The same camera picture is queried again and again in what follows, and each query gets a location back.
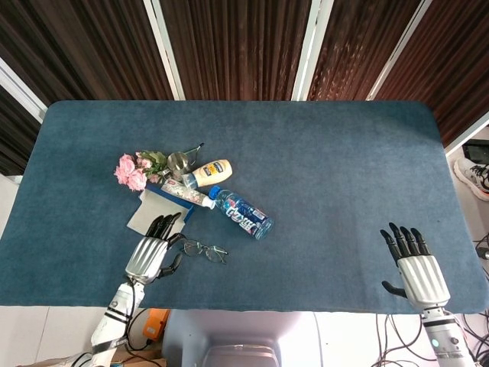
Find black box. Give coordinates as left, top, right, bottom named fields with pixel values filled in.
left=461, top=139, right=489, bottom=164

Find thin metal frame eyeglasses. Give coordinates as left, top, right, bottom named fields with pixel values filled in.
left=179, top=239, right=229, bottom=265

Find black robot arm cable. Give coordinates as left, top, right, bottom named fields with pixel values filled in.
left=128, top=281, right=139, bottom=320

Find brown pleated curtain panel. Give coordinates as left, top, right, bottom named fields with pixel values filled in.
left=160, top=0, right=314, bottom=101
left=0, top=86, right=42, bottom=177
left=309, top=0, right=423, bottom=101
left=376, top=0, right=489, bottom=147
left=0, top=0, right=175, bottom=103

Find blue plastic drink bottle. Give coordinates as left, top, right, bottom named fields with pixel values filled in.
left=208, top=185, right=275, bottom=241

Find pink artificial flower bouquet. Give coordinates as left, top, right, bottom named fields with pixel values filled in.
left=113, top=150, right=169, bottom=192

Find white floral toothpaste tube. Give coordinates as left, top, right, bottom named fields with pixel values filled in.
left=160, top=177, right=216, bottom=210

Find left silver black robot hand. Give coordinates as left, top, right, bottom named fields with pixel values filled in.
left=125, top=212, right=185, bottom=286

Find orange device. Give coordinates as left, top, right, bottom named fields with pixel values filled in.
left=143, top=308, right=170, bottom=339

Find white partition frame post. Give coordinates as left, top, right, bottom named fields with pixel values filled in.
left=292, top=0, right=335, bottom=101
left=445, top=110, right=489, bottom=158
left=0, top=57, right=49, bottom=123
left=366, top=0, right=435, bottom=101
left=143, top=0, right=186, bottom=101

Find blue box with grey lining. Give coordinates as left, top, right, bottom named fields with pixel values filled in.
left=126, top=183, right=196, bottom=235

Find brown cardboard box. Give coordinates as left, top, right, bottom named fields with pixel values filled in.
left=22, top=346, right=167, bottom=367

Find blue felt table cloth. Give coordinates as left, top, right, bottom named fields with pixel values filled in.
left=0, top=99, right=489, bottom=314

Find mayonnaise squeeze bottle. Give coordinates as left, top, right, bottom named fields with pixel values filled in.
left=182, top=159, right=234, bottom=190

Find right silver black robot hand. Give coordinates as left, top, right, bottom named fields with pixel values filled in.
left=379, top=222, right=451, bottom=311

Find white robot torso base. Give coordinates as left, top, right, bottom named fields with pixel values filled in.
left=162, top=308, right=322, bottom=367

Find white sneaker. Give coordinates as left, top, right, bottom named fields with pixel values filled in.
left=453, top=156, right=489, bottom=202

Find stainless steel measuring cup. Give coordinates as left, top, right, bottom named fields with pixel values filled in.
left=167, top=142, right=206, bottom=181

